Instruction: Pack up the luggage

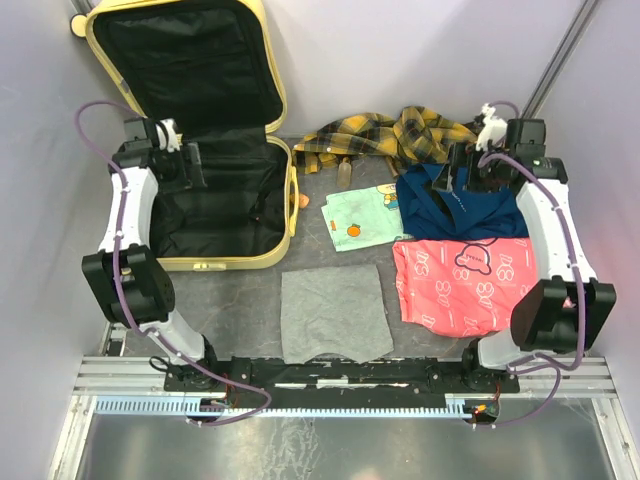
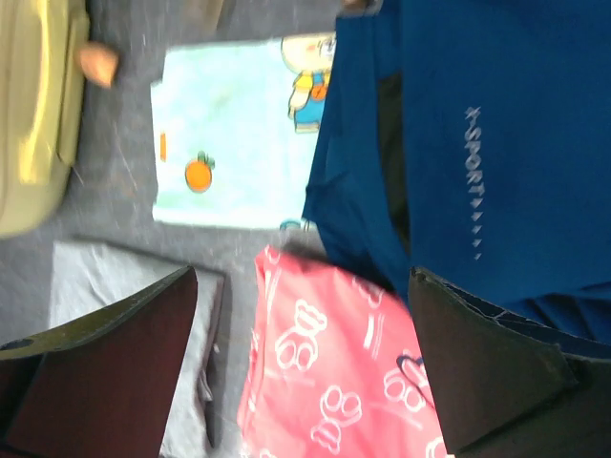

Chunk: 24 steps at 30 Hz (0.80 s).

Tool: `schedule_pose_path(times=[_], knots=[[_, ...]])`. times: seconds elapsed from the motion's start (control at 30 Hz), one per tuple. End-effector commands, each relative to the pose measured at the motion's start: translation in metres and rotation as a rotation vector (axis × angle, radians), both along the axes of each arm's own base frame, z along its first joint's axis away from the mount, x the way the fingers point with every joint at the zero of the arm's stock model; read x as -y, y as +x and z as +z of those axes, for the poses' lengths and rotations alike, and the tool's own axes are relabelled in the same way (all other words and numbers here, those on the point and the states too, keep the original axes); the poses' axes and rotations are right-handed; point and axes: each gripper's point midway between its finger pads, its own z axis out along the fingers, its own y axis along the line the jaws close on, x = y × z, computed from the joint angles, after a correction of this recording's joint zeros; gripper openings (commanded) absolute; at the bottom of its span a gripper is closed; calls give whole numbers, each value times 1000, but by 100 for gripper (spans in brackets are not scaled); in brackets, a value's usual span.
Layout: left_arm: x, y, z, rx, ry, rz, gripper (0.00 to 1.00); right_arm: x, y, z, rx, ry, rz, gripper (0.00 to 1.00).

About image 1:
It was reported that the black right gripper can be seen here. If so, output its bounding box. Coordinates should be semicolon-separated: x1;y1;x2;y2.
431;142;512;194

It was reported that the navy blue sport shirt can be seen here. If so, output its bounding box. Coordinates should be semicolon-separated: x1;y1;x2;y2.
396;164;529;241

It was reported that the mint green printed garment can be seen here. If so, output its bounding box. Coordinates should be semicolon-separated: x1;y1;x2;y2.
321;183;409;252

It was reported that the pink bear print garment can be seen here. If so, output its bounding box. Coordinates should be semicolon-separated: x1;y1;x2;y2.
392;238;537;338

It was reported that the grey cloth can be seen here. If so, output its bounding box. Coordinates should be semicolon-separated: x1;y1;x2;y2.
280;264;394;364

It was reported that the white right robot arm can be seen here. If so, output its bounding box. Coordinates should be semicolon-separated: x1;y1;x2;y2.
434;107;617;391

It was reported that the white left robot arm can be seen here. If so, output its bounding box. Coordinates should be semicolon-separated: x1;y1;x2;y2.
81;117;221;392

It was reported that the brown wooden object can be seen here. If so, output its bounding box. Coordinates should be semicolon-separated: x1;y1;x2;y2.
385;157;400;179

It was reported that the yellow plaid shirt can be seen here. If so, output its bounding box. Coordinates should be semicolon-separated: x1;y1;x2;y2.
293;106;481;166

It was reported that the small clear bottle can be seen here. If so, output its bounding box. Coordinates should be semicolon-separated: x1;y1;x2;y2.
336;156;352;190

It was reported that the yellow suitcase with black lining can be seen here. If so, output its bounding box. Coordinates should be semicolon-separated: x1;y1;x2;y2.
72;1;300;271

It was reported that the small orange toy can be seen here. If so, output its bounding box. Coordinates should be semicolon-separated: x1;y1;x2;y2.
298;195;310;208

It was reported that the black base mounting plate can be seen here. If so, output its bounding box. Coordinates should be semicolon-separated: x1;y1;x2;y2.
149;356;520;410

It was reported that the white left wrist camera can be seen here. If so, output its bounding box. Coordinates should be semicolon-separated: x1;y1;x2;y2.
157;118;180;153

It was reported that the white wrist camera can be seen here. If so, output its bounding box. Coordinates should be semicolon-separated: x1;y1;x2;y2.
475;102;507;152
157;118;180;153

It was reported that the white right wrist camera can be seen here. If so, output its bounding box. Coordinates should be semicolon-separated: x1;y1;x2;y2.
475;102;507;152

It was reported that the aluminium frame rail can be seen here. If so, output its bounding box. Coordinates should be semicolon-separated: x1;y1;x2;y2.
73;357;617;398

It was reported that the blue slotted cable duct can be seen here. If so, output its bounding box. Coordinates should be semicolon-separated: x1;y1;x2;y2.
95;396;471;419

